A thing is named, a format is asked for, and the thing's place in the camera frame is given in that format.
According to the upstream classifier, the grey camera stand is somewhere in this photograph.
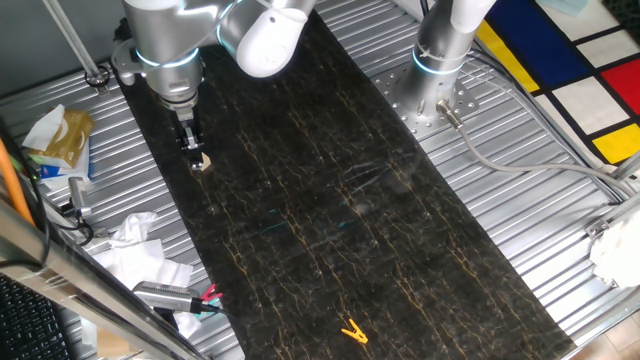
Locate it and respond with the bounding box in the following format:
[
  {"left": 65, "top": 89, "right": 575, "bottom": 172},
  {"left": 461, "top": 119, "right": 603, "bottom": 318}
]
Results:
[{"left": 67, "top": 176, "right": 94, "bottom": 220}]

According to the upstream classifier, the silver camera stand pole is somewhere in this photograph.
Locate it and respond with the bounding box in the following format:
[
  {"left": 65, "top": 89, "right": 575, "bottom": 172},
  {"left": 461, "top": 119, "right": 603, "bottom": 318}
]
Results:
[{"left": 41, "top": 0, "right": 111, "bottom": 96}]

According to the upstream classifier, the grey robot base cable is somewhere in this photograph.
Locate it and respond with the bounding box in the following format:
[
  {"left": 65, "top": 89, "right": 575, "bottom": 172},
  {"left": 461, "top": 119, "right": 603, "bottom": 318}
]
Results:
[{"left": 435, "top": 99, "right": 640, "bottom": 199}]

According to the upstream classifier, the orange cable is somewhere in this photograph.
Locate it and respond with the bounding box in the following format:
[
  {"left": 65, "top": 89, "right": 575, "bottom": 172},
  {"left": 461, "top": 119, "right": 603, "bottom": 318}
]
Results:
[{"left": 0, "top": 137, "right": 36, "bottom": 229}]

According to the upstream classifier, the black keyboard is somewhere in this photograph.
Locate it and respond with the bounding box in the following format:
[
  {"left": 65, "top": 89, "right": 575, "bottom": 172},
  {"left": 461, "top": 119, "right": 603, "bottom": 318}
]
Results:
[{"left": 0, "top": 273, "right": 76, "bottom": 360}]

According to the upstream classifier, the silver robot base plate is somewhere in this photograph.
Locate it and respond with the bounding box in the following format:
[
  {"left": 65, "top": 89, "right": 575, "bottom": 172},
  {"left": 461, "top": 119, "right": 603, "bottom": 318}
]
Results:
[{"left": 372, "top": 62, "right": 480, "bottom": 141}]

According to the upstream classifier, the pale blue paper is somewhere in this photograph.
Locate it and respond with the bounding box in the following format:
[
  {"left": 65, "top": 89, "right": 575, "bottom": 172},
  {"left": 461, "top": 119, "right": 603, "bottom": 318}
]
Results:
[{"left": 537, "top": 0, "right": 591, "bottom": 19}]

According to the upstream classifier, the ribbed silver camera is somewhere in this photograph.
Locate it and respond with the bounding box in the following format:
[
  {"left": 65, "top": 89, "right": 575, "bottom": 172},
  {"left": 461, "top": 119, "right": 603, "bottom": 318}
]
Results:
[{"left": 131, "top": 280, "right": 204, "bottom": 315}]

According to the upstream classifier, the black looped cable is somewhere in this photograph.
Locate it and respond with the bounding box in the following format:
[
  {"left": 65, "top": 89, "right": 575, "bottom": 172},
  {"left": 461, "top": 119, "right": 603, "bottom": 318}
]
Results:
[{"left": 52, "top": 199, "right": 96, "bottom": 247}]

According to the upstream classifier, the black marble pattern mat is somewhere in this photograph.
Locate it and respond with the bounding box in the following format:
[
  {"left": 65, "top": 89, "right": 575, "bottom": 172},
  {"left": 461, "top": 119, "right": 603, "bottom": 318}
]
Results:
[{"left": 121, "top": 7, "right": 577, "bottom": 360}]

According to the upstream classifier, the orange clothespin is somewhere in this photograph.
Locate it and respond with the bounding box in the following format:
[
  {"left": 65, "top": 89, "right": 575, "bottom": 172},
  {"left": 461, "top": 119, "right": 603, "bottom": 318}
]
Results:
[{"left": 340, "top": 318, "right": 370, "bottom": 345}]

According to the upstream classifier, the aluminium profile with bracket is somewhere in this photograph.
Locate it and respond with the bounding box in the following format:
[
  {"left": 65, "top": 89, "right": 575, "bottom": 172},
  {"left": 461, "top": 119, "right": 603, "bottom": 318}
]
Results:
[{"left": 583, "top": 192, "right": 640, "bottom": 240}]

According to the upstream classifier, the thin black usb cable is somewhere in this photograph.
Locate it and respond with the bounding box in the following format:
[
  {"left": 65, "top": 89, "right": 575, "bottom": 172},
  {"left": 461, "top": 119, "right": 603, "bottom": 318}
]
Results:
[{"left": 197, "top": 298, "right": 236, "bottom": 319}]

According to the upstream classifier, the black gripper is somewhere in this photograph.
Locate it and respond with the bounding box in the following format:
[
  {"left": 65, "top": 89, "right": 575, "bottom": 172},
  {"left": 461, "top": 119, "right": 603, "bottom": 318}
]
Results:
[{"left": 168, "top": 105, "right": 207, "bottom": 172}]

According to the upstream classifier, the green plastic clip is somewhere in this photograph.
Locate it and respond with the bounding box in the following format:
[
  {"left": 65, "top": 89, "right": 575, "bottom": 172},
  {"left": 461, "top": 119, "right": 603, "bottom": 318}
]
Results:
[{"left": 193, "top": 297, "right": 222, "bottom": 319}]

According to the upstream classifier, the thick black cable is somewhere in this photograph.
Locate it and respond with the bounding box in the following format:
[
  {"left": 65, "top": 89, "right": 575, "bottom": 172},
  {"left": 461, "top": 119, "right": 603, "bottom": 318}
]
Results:
[{"left": 0, "top": 117, "right": 54, "bottom": 271}]

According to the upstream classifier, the white pulled tissue sheet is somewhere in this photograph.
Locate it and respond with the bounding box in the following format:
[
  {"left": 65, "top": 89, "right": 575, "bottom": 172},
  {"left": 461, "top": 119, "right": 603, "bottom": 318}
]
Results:
[{"left": 22, "top": 103, "right": 67, "bottom": 152}]

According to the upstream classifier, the blue white tissue pack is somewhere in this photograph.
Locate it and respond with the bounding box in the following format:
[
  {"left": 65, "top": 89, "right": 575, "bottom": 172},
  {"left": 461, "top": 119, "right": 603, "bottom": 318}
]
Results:
[{"left": 28, "top": 144, "right": 94, "bottom": 192}]

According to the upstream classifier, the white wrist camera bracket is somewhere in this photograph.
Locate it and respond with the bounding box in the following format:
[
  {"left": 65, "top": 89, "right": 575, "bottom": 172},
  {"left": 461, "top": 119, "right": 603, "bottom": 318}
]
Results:
[{"left": 110, "top": 39, "right": 152, "bottom": 87}]

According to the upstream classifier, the red plastic clip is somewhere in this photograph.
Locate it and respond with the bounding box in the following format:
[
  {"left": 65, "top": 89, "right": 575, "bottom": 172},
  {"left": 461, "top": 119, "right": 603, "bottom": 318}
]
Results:
[{"left": 199, "top": 283, "right": 225, "bottom": 304}]

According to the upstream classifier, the crumpled white tissue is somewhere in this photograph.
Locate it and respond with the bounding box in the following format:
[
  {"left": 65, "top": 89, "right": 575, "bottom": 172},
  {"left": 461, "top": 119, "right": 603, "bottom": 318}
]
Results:
[{"left": 108, "top": 211, "right": 159, "bottom": 251}]

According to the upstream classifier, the colour block patterned cloth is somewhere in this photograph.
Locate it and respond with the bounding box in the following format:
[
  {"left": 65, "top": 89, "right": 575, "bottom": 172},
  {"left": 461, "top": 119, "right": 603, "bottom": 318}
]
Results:
[{"left": 474, "top": 0, "right": 640, "bottom": 166}]

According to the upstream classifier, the white cloth bundle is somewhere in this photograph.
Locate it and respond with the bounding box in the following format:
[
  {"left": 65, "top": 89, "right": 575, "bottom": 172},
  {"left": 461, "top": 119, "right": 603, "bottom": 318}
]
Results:
[{"left": 588, "top": 209, "right": 640, "bottom": 290}]

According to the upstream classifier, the yellow tissue box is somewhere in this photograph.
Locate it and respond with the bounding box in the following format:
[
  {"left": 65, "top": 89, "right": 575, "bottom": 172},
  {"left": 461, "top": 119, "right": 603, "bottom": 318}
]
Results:
[{"left": 42, "top": 108, "right": 96, "bottom": 170}]

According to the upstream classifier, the aluminium frame bar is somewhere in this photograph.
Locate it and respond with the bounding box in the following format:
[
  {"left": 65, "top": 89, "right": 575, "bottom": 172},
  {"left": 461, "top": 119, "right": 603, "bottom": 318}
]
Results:
[{"left": 0, "top": 197, "right": 209, "bottom": 360}]

